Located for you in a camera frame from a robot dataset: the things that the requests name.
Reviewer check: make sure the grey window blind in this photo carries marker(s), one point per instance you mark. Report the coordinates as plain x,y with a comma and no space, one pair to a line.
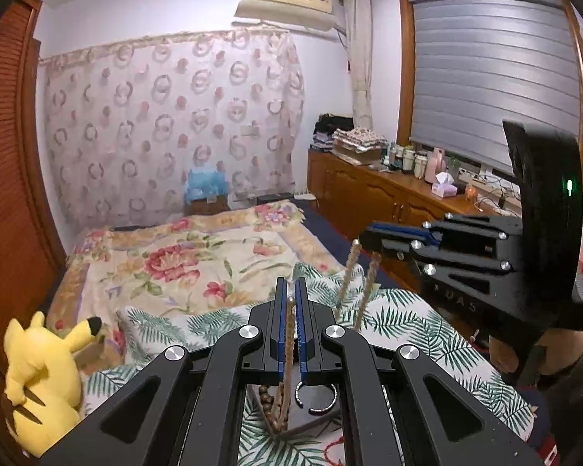
490,73

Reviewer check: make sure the silver bangle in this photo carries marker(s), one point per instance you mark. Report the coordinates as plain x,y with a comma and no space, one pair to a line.
298,395

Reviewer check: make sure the wooden cabinet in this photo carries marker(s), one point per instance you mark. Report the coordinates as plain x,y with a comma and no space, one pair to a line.
364,194

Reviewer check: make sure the white bottle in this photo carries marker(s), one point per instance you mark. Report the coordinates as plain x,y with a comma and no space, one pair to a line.
408,160
420,167

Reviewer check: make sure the navy bed sheet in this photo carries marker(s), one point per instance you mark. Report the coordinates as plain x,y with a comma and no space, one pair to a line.
330,233

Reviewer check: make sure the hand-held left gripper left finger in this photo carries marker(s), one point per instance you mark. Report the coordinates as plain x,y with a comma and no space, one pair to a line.
282,320

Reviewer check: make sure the leaf-print cloth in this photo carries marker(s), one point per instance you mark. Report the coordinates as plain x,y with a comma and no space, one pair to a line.
213,325

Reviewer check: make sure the blue plastic bag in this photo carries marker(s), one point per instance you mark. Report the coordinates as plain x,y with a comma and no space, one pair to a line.
206,184

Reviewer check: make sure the orange salt lamp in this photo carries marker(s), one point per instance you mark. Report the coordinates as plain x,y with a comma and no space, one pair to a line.
473,193

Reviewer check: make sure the beige air conditioner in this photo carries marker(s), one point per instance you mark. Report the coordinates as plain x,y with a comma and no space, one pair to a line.
286,0

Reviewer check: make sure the brown cardboard box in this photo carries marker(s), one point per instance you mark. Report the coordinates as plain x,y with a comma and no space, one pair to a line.
208,206

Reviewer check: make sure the person's right hand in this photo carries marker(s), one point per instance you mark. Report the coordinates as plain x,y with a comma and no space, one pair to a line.
563,349

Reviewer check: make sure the dark folded clothes stack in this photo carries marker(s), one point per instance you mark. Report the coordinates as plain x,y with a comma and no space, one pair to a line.
326,131

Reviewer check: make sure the black jewelry box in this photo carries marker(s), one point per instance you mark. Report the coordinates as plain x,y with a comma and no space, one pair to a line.
316,421

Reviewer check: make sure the wooden louvered wardrobe door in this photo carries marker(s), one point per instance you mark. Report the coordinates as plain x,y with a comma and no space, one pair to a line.
9,155

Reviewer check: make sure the pink tissue box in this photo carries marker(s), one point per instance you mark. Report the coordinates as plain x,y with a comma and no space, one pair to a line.
443,187

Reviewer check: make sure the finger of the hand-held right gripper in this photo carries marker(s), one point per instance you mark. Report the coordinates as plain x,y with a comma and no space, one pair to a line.
403,229
466,255

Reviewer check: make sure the floral folded fabric stack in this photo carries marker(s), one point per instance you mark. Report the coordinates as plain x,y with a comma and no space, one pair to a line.
359,141

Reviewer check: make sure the patterned lace curtain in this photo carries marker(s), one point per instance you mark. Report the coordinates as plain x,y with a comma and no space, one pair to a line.
165,121

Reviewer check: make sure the pink bottle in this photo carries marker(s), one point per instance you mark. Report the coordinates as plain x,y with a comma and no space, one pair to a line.
435,165

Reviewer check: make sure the narrow beige curtain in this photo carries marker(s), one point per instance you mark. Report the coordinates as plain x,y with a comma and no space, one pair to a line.
359,58

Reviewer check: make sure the yellow plush toy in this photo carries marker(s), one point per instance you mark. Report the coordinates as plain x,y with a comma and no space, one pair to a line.
39,374

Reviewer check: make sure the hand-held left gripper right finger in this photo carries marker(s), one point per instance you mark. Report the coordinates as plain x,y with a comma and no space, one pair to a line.
301,320

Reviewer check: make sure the wooden window frame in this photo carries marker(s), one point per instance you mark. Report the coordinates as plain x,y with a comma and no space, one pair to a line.
405,82

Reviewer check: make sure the floral blanket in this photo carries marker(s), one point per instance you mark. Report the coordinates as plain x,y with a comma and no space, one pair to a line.
184,262

